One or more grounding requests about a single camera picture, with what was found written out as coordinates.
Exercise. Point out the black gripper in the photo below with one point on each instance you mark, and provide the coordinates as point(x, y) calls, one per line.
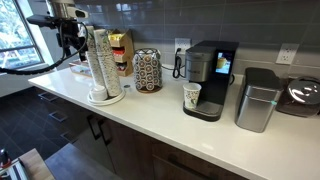
point(71, 33)

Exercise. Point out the black coffee machine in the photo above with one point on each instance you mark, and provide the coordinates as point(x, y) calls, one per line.
point(213, 90)

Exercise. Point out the red black object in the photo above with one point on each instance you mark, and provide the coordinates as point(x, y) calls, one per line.
point(4, 158)

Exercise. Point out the black wrist mount bar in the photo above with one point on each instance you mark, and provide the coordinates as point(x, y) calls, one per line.
point(41, 20)

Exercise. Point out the white empty wall outlet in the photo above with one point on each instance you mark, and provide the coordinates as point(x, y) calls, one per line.
point(286, 53)

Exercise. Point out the slim patterned paper cup stack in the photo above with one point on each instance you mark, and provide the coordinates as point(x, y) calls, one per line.
point(95, 63)

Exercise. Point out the flat packet tray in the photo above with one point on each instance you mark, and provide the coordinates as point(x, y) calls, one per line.
point(80, 69)

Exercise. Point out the white round tray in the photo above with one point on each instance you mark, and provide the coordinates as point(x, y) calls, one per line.
point(113, 99)

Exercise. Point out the wooden condiment organizer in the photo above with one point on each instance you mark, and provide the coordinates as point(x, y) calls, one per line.
point(128, 43)

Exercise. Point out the single coffee pod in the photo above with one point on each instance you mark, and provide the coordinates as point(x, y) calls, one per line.
point(127, 86)

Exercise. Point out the window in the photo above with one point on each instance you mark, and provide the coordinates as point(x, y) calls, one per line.
point(16, 36)

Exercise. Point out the light wooden table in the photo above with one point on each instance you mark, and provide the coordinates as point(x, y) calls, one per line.
point(36, 166)

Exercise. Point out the stainless steel bin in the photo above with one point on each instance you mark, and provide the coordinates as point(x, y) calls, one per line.
point(256, 106)

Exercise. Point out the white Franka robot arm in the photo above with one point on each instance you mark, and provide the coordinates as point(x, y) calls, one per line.
point(61, 8)

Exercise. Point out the white wall outlet with plug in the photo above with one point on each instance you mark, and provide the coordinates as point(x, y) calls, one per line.
point(185, 43)

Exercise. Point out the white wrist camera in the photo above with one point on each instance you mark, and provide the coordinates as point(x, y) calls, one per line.
point(80, 14)

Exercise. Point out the wide patterned paper cup stack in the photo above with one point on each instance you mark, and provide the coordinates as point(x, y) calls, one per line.
point(111, 73)

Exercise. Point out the white cup lid stack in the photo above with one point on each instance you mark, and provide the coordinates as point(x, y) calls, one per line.
point(99, 93)

